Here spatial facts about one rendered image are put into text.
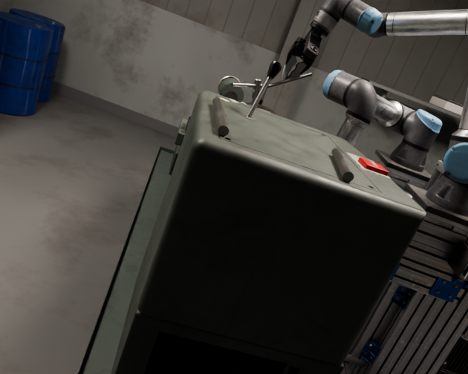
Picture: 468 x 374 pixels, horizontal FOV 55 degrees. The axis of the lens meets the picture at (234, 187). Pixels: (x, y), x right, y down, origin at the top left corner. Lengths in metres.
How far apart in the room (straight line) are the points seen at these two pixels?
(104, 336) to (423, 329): 1.24
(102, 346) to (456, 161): 1.12
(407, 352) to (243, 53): 3.84
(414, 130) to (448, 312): 0.74
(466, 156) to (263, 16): 3.99
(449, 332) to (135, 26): 4.41
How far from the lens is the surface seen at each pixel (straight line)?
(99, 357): 1.33
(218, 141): 0.82
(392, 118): 2.04
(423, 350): 2.07
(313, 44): 1.55
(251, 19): 5.17
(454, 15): 1.63
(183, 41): 5.25
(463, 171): 1.42
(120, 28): 5.42
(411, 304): 1.94
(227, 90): 2.58
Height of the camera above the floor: 1.46
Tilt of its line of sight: 19 degrees down
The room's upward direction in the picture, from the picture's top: 21 degrees clockwise
